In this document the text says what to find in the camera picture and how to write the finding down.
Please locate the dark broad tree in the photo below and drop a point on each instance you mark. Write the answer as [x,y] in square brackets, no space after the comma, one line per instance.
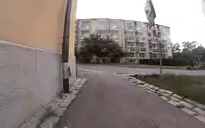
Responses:
[100,48]

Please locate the grey asphalt road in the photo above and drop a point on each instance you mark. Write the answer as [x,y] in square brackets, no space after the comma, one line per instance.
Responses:
[140,69]

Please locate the grey asphalt path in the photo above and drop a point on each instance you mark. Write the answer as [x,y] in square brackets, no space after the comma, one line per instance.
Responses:
[116,103]

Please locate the grey apartment building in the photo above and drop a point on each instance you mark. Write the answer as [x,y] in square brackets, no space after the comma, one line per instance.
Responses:
[133,33]

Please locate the cobblestone strip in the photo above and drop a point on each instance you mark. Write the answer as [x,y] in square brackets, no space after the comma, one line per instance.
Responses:
[61,103]

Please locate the sign on pole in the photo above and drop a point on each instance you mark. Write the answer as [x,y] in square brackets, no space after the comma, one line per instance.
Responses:
[150,11]

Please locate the pale stone kerb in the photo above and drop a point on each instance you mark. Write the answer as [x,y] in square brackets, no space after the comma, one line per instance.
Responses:
[171,98]

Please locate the yellow building with grey base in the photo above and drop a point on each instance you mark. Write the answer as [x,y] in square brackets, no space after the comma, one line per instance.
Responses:
[23,26]

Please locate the grass patch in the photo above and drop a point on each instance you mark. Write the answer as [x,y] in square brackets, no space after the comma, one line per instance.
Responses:
[190,86]

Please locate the row of trees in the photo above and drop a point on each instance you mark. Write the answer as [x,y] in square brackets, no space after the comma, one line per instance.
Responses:
[193,53]

